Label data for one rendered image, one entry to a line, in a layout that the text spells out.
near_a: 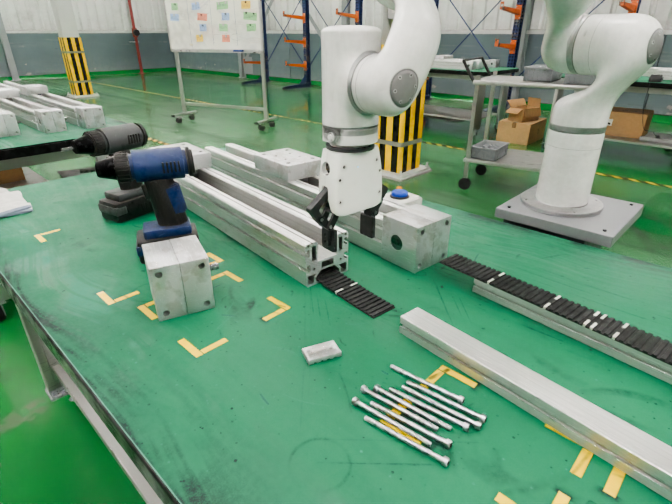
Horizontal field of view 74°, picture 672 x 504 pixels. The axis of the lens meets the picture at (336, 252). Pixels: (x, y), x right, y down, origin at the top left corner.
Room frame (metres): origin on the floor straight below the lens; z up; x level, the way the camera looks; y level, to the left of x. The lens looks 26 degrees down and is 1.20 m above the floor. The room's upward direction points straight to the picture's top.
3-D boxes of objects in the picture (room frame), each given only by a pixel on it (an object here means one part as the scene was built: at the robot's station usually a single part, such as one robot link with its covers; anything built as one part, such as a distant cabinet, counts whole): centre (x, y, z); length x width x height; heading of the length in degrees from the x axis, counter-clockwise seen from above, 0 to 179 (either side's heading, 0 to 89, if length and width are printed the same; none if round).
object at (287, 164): (1.16, 0.13, 0.87); 0.16 x 0.11 x 0.07; 40
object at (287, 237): (1.04, 0.27, 0.82); 0.80 x 0.10 x 0.09; 40
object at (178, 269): (0.67, 0.25, 0.83); 0.11 x 0.10 x 0.10; 117
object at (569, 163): (1.07, -0.57, 0.90); 0.19 x 0.19 x 0.18
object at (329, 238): (0.66, 0.02, 0.91); 0.03 x 0.03 x 0.07; 40
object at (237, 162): (1.16, 0.13, 0.82); 0.80 x 0.10 x 0.09; 40
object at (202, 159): (1.23, 0.43, 0.87); 0.16 x 0.11 x 0.07; 40
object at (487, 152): (3.67, -1.53, 0.50); 1.03 x 0.55 x 1.01; 58
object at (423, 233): (0.83, -0.17, 0.83); 0.12 x 0.09 x 0.10; 130
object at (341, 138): (0.69, -0.02, 1.06); 0.09 x 0.08 x 0.03; 130
